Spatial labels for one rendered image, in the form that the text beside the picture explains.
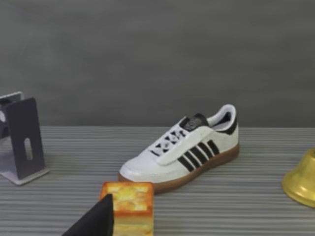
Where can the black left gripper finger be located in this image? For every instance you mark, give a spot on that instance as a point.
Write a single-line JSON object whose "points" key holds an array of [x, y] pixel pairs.
{"points": [[98, 217]]}

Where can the orange yellow patterned block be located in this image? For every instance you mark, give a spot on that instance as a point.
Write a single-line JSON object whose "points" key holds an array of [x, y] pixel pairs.
{"points": [[133, 209]]}

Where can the grey metal phone stand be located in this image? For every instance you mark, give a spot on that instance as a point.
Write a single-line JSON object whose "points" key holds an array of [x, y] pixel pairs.
{"points": [[21, 140]]}

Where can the white sneaker with black stripes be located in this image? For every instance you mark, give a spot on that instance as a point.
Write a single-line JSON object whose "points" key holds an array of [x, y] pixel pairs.
{"points": [[183, 147]]}

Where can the golden brass bell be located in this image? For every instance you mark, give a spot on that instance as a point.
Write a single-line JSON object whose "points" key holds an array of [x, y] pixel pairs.
{"points": [[302, 182]]}

